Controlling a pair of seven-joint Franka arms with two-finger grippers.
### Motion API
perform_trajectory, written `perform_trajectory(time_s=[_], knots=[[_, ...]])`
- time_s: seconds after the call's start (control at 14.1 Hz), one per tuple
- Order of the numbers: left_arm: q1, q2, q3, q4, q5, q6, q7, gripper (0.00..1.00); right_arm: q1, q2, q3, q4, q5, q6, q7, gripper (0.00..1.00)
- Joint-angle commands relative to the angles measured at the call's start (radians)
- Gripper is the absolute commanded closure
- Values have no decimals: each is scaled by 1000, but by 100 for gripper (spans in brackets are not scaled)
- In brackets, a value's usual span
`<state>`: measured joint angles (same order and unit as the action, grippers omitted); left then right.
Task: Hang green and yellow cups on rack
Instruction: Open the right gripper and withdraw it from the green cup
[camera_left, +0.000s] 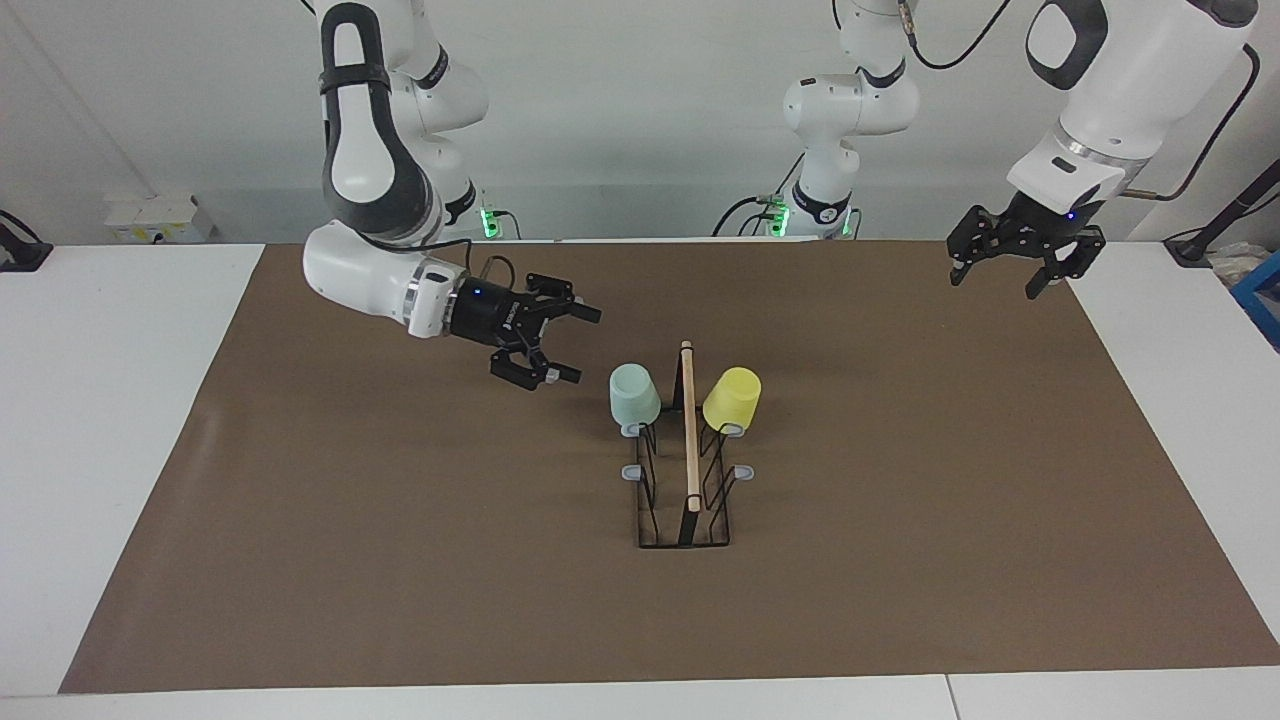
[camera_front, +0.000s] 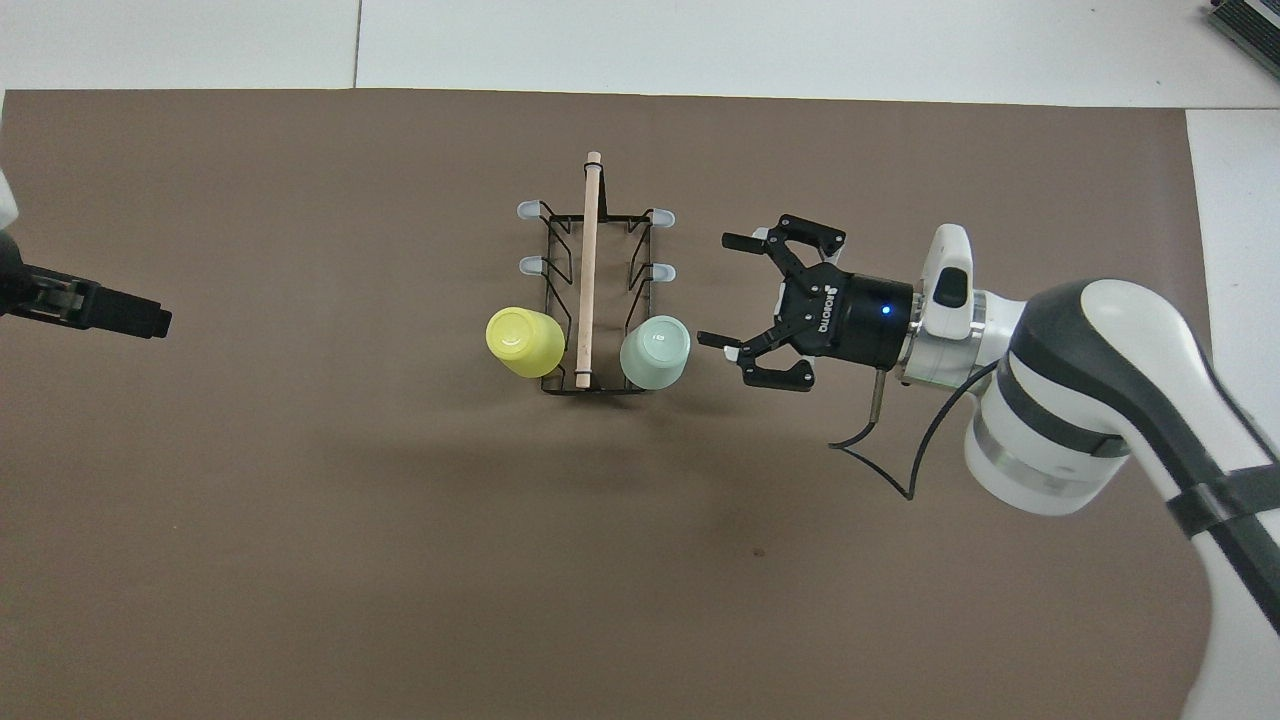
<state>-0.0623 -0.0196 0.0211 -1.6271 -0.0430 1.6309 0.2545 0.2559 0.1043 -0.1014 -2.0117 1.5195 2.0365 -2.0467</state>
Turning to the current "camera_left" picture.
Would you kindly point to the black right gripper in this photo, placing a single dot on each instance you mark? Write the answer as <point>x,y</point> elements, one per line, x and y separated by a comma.
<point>490,315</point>

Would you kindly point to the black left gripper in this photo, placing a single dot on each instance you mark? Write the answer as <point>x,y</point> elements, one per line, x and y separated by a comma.
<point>1040,232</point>

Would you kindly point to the white crumpled wrap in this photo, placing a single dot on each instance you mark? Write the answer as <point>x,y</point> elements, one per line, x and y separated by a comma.
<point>1235,262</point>

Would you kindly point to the yellow plastic cup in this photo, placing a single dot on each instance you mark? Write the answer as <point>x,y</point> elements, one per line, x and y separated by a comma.
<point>732,400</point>

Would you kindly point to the black clamp mount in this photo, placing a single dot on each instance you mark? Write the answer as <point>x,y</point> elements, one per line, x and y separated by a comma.
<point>20,250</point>

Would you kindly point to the white power strip box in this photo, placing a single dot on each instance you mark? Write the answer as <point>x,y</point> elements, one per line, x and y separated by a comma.
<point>150,218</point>

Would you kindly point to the black camera stand pole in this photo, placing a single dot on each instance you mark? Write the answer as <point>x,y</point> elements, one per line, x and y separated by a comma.
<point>1225,215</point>

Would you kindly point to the pale green plastic cup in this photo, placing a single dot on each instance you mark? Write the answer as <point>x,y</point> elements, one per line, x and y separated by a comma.
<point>635,395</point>

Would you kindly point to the brown table mat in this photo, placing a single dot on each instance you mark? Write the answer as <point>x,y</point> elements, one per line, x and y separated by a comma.
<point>400,600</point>

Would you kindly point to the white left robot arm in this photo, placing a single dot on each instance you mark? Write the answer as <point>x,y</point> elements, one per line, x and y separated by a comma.
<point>1130,90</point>

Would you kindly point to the blue box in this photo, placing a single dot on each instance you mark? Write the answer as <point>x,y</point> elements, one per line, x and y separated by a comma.
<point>1262,295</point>

